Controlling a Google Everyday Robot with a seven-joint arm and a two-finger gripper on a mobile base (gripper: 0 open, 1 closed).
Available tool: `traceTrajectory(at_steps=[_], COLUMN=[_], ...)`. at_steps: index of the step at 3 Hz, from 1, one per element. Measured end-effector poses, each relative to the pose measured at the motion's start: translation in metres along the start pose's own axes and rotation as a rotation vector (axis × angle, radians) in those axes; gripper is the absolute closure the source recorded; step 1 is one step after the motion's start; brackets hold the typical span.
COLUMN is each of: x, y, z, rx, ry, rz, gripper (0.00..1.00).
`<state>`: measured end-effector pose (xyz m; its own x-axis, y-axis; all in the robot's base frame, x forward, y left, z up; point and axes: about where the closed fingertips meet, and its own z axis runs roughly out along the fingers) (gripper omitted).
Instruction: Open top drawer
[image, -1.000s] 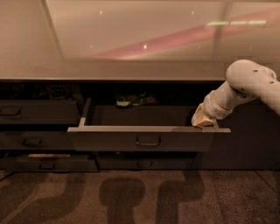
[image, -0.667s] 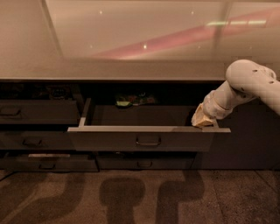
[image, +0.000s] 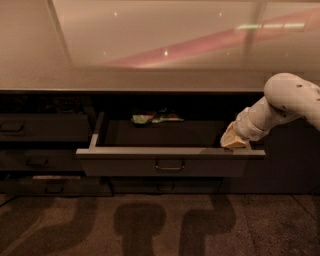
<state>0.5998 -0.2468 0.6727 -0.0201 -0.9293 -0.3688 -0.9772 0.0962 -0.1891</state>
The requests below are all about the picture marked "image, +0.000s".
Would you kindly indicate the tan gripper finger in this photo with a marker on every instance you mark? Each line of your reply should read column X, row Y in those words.
column 232, row 138

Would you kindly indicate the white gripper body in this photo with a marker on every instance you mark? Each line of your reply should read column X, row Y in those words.
column 246, row 128

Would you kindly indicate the grey drawer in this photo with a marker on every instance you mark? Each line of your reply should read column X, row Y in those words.
column 39, row 160
column 171, row 149
column 165, row 185
column 44, row 128
column 83, row 187

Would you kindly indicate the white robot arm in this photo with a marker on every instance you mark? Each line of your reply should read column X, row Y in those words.
column 287, row 97

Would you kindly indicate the green packet in drawer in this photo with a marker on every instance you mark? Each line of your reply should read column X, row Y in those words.
column 154, row 118

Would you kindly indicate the dark items in left drawer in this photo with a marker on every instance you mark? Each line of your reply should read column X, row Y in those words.
column 59, row 105

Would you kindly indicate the white item in bottom drawer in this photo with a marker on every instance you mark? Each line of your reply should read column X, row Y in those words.
column 55, row 177

